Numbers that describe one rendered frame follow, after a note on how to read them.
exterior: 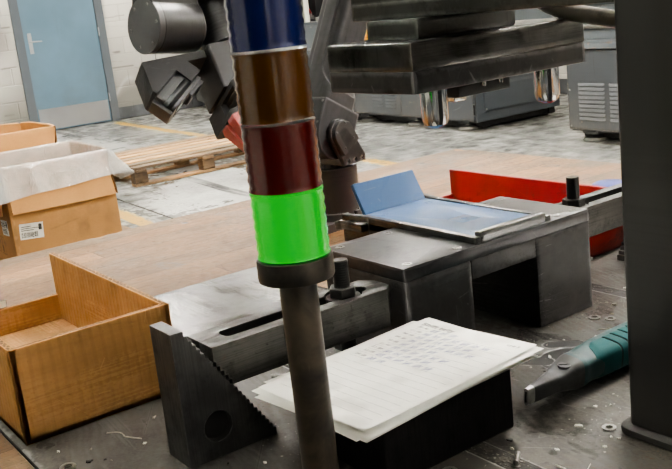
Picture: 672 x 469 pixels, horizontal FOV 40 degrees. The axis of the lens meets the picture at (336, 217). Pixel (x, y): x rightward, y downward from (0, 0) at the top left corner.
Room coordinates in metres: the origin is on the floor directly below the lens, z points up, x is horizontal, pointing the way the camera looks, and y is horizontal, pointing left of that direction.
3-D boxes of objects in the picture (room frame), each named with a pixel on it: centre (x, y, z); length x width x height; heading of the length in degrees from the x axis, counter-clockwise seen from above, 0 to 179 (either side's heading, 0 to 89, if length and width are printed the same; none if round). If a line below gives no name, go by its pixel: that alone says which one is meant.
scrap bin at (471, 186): (0.98, -0.17, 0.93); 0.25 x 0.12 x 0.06; 35
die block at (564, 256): (0.73, -0.10, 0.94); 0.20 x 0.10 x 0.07; 125
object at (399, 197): (0.77, -0.09, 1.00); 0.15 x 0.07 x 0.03; 35
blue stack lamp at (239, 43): (0.47, 0.02, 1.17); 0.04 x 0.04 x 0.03
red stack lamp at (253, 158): (0.47, 0.02, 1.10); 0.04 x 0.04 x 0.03
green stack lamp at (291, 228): (0.47, 0.02, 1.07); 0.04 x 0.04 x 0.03
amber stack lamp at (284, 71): (0.47, 0.02, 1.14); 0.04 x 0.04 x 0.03
